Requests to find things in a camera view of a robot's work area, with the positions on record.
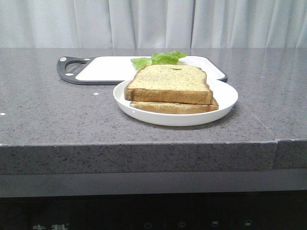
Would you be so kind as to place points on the toast bread slice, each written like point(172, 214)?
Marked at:
point(170, 84)
point(175, 108)

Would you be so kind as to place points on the green lettuce leaf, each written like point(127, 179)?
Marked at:
point(158, 59)

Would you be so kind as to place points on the white round plate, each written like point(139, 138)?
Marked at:
point(225, 95)

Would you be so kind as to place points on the grey white curtain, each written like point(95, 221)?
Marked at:
point(153, 24)

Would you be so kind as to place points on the black appliance control panel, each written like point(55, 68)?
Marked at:
point(285, 210)

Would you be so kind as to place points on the white cutting board black handle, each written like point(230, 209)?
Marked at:
point(112, 70)

